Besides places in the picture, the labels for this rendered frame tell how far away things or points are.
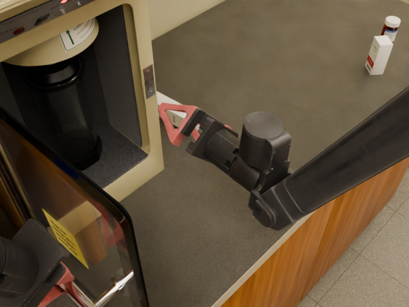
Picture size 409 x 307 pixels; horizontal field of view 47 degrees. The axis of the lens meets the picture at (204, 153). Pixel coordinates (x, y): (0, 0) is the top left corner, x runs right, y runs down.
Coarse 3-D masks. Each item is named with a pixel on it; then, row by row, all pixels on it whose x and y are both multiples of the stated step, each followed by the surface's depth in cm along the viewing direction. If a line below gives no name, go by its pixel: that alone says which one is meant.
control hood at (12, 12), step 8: (0, 0) 45; (8, 0) 45; (16, 0) 46; (24, 0) 47; (32, 0) 47; (40, 0) 49; (48, 0) 51; (0, 8) 45; (8, 8) 46; (16, 8) 47; (24, 8) 48; (0, 16) 46; (8, 16) 48; (24, 32) 58; (8, 40) 57
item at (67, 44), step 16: (64, 32) 69; (80, 32) 71; (96, 32) 74; (32, 48) 68; (48, 48) 69; (64, 48) 70; (80, 48) 71; (16, 64) 69; (32, 64) 69; (48, 64) 69
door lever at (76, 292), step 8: (112, 280) 57; (64, 288) 57; (72, 288) 57; (112, 288) 57; (120, 288) 57; (72, 296) 57; (80, 296) 57; (104, 296) 57; (112, 296) 57; (80, 304) 56; (88, 304) 56; (96, 304) 56; (104, 304) 57
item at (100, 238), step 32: (0, 128) 54; (0, 160) 65; (32, 160) 52; (32, 192) 62; (64, 192) 50; (96, 192) 44; (64, 224) 60; (96, 224) 49; (128, 224) 44; (96, 256) 57; (128, 256) 47; (96, 288) 69; (128, 288) 55
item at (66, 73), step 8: (56, 64) 79; (64, 64) 79; (72, 64) 80; (32, 72) 78; (40, 72) 78; (48, 72) 78; (56, 72) 78; (64, 72) 79; (72, 72) 80; (40, 80) 78; (48, 80) 78; (56, 80) 78
